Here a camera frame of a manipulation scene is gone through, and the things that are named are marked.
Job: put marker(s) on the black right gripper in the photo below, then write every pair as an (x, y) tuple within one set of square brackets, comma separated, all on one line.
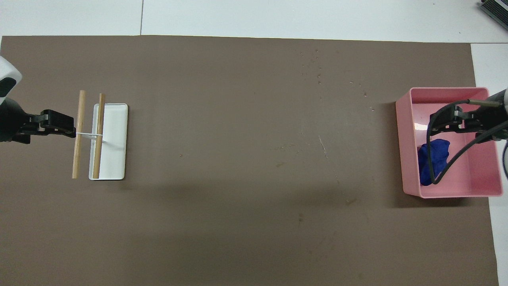
[(490, 121)]

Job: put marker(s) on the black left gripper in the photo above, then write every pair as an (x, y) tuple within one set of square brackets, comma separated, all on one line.
[(12, 121)]

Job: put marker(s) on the dark blue towel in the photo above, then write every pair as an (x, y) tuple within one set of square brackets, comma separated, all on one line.
[(430, 159)]

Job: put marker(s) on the wooden rack rod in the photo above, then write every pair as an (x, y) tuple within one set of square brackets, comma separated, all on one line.
[(78, 155), (98, 155)]

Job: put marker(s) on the pink plastic bin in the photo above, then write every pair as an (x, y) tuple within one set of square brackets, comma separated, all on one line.
[(468, 174)]

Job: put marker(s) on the grey striped device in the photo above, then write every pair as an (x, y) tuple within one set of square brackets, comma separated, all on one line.
[(496, 10)]

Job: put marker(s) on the brown table mat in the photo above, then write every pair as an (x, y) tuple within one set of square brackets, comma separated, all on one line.
[(238, 159)]

